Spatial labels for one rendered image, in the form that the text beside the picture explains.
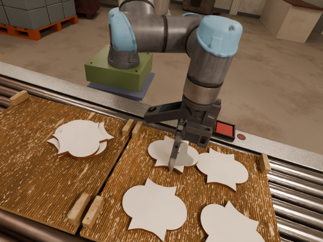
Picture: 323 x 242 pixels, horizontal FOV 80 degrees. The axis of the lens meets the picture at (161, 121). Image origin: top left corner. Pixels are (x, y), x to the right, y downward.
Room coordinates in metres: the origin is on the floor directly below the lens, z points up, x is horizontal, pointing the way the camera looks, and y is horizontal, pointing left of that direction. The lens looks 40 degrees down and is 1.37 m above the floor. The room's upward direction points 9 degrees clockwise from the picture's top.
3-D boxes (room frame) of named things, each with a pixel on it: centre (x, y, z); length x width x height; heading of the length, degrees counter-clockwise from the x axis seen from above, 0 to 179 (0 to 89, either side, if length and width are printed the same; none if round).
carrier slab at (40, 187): (0.34, 0.31, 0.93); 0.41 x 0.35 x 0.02; 81
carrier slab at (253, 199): (0.28, -0.10, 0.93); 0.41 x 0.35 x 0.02; 82
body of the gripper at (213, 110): (0.36, -0.08, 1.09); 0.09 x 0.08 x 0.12; 82
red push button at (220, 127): (0.54, -0.23, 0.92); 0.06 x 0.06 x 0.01; 78
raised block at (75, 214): (0.18, 0.14, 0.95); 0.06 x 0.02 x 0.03; 171
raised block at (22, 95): (0.50, 0.49, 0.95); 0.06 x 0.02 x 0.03; 171
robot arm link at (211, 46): (0.37, -0.07, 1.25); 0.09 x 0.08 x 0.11; 18
